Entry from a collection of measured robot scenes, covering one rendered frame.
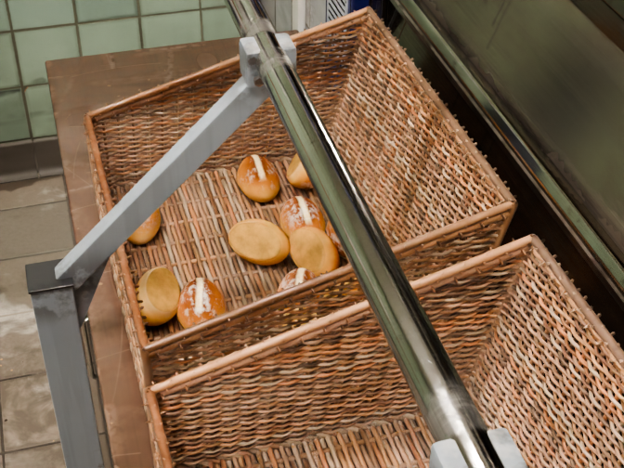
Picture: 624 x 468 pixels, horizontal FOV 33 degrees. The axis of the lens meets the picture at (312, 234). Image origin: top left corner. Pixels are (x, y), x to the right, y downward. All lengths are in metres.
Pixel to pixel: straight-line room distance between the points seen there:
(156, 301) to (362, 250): 0.79
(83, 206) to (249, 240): 0.32
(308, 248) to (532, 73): 0.46
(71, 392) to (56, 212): 1.64
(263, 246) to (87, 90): 0.64
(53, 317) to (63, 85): 1.08
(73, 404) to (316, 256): 0.52
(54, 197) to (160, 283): 1.33
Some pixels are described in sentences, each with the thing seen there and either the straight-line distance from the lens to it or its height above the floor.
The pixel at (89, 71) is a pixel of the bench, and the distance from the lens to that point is 2.14.
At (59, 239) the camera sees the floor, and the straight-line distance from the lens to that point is 2.66.
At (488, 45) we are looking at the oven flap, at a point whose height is 0.98.
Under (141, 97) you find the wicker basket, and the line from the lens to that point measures 1.70.
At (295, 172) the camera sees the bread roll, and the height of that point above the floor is 0.64.
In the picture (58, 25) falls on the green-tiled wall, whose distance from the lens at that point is 2.71.
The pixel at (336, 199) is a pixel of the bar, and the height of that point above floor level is 1.17.
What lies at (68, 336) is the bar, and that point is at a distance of 1.08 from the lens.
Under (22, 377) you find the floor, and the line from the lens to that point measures 2.33.
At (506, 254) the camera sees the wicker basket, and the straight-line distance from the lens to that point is 1.25.
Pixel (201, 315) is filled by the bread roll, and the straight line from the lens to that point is 1.47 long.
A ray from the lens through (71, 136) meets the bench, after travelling 1.95.
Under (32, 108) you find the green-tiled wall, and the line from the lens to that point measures 2.81.
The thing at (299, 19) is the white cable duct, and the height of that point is 0.57.
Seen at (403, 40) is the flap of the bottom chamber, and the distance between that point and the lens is 1.77.
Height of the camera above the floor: 1.62
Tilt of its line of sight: 38 degrees down
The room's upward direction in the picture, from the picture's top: 1 degrees clockwise
